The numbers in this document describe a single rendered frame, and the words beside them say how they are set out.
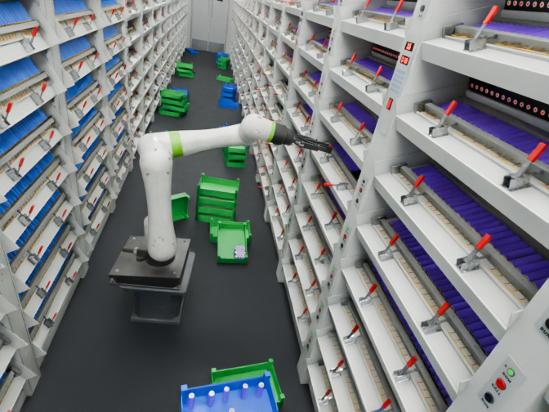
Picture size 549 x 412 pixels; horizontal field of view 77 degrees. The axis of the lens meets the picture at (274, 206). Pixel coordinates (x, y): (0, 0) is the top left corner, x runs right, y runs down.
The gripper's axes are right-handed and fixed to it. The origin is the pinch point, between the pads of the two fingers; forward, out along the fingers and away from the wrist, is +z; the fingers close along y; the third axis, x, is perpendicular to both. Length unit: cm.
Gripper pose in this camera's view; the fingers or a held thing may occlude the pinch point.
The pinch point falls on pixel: (323, 147)
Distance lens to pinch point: 165.7
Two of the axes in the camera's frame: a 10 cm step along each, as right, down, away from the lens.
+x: 3.3, -8.2, -4.6
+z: 9.3, 2.1, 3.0
